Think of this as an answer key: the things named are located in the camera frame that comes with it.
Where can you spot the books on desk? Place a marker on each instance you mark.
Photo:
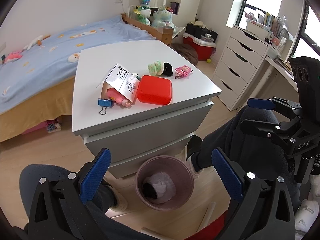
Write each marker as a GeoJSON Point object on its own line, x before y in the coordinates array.
{"type": "Point", "coordinates": [275, 30]}

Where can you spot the bed with blue blanket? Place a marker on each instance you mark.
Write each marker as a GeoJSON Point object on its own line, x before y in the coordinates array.
{"type": "Point", "coordinates": [39, 86]}

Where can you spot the red plastic box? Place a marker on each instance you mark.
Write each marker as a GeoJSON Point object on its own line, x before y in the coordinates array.
{"type": "Point", "coordinates": [154, 90]}

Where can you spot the red storage box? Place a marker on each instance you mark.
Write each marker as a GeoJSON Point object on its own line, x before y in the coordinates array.
{"type": "Point", "coordinates": [204, 49]}

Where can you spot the white goose plush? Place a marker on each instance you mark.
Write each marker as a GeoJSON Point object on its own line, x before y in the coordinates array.
{"type": "Point", "coordinates": [36, 41]}

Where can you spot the green dinosaur plush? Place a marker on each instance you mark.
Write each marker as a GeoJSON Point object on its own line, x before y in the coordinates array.
{"type": "Point", "coordinates": [142, 14]}

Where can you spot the blue binder clip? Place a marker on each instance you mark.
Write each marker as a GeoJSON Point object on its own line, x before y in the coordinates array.
{"type": "Point", "coordinates": [104, 104]}

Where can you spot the purple trash bin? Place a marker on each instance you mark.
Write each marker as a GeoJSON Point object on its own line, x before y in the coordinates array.
{"type": "Point", "coordinates": [164, 183]}

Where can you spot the white cotton socks box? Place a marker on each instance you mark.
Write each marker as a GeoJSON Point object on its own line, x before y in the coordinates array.
{"type": "Point", "coordinates": [119, 78]}

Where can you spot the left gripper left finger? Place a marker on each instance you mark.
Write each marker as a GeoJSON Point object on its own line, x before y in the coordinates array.
{"type": "Point", "coordinates": [47, 220]}

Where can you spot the white drawer cabinet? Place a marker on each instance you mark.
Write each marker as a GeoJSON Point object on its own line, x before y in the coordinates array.
{"type": "Point", "coordinates": [118, 105]}

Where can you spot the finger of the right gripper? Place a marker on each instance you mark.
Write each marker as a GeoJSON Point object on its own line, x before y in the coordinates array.
{"type": "Point", "coordinates": [278, 133]}
{"type": "Point", "coordinates": [279, 105]}

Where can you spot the white drawer unit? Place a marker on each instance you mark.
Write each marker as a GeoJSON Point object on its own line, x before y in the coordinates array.
{"type": "Point", "coordinates": [240, 65]}

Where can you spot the pink plush on bed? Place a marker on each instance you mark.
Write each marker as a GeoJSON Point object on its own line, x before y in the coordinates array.
{"type": "Point", "coordinates": [14, 56]}

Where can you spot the teal dragon plush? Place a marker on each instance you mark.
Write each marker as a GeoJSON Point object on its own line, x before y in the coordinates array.
{"type": "Point", "coordinates": [162, 18]}

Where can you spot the toy blocks under bed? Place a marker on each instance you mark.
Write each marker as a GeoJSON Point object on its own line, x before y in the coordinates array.
{"type": "Point", "coordinates": [53, 126]}

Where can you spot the brown bean bag cushion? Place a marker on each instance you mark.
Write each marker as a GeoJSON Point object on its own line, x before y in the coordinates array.
{"type": "Point", "coordinates": [186, 51]}

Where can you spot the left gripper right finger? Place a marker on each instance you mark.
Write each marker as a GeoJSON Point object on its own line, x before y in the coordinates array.
{"type": "Point", "coordinates": [263, 208]}

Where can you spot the pink doll toy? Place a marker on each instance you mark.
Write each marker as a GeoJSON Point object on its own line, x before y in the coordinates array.
{"type": "Point", "coordinates": [118, 98]}

